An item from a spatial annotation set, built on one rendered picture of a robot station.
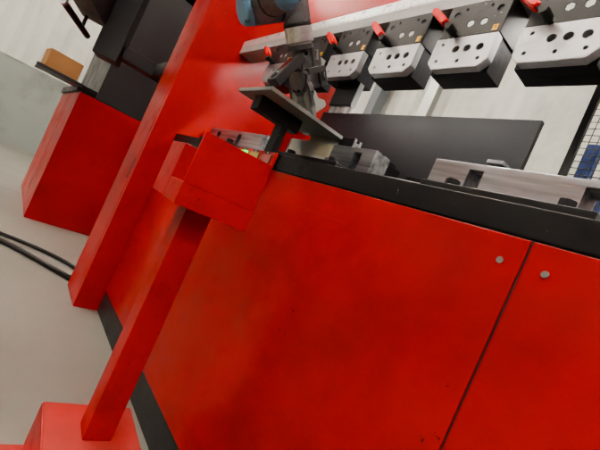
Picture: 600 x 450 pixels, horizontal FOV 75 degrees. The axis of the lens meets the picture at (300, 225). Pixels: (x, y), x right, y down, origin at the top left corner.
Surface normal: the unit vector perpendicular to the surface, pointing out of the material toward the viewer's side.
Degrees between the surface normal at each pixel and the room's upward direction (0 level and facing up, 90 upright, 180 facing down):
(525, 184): 90
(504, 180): 90
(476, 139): 90
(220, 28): 90
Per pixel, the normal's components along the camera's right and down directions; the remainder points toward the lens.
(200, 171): 0.51, 0.23
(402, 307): -0.72, -0.33
